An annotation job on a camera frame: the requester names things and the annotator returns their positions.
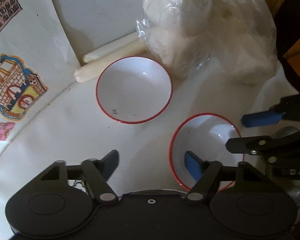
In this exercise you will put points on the plastic bag of white rolls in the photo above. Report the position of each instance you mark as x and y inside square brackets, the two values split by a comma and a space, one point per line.
[185, 35]

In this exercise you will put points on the white candle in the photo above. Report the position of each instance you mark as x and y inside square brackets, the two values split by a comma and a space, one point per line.
[107, 48]
[95, 68]

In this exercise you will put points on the white candle front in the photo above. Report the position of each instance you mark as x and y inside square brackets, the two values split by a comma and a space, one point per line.
[95, 68]

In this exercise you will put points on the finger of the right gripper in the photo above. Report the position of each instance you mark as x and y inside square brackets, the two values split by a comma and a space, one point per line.
[249, 145]
[288, 109]

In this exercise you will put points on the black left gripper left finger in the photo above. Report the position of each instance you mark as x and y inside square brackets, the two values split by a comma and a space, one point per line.
[96, 174]

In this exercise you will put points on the paper sheet with house drawings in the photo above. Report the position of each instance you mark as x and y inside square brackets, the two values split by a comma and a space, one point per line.
[37, 63]

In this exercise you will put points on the white bowl red rim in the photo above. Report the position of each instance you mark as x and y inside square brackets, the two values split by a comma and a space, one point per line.
[205, 135]
[134, 90]

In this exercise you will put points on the white candle rear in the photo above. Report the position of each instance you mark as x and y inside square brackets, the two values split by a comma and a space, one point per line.
[107, 48]

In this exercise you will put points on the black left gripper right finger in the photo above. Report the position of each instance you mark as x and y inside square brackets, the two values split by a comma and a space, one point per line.
[207, 177]

